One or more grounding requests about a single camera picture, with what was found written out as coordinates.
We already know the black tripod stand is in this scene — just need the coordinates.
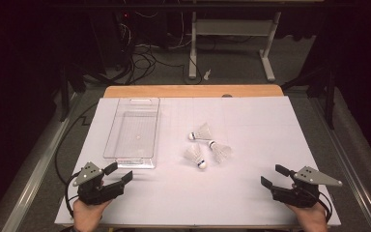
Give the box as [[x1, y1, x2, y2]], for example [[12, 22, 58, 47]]
[[281, 62, 337, 130]]

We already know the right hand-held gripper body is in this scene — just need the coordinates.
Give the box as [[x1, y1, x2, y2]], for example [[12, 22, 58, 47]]
[[271, 165, 343, 208]]

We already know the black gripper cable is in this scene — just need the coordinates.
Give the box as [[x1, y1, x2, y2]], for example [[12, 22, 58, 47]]
[[54, 101, 100, 218], [315, 189, 333, 223]]

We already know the aluminium floor rail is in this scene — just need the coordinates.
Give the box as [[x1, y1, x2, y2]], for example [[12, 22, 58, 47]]
[[0, 93, 81, 232], [308, 96, 371, 232]]

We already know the clear plastic tray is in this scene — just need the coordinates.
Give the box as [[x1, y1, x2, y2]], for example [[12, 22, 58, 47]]
[[102, 97, 161, 169]]

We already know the tangle of floor cables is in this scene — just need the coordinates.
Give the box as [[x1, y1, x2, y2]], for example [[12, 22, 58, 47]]
[[119, 11, 204, 85]]

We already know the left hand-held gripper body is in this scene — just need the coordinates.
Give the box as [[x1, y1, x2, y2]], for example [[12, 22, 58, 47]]
[[72, 161, 117, 206]]

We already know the white feather shuttlecock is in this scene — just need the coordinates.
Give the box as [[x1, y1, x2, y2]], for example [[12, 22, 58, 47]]
[[208, 139, 233, 164], [187, 122, 213, 141], [183, 143, 208, 170]]

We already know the black computer tower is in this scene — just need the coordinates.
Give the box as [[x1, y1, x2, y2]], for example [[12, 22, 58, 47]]
[[88, 9, 136, 71]]

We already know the person's right hand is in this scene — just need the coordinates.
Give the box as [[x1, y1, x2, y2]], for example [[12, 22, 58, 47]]
[[286, 202, 329, 232]]

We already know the white metal desk frame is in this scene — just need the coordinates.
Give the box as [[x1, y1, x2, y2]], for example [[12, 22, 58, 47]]
[[187, 11, 282, 82]]

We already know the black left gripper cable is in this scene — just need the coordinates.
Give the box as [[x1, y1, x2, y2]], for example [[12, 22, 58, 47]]
[[54, 101, 100, 218]]

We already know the person's left hand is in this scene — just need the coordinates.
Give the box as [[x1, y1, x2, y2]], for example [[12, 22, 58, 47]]
[[71, 196, 114, 232]]

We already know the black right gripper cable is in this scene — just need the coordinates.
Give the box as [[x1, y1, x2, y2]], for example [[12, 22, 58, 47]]
[[315, 189, 333, 223]]

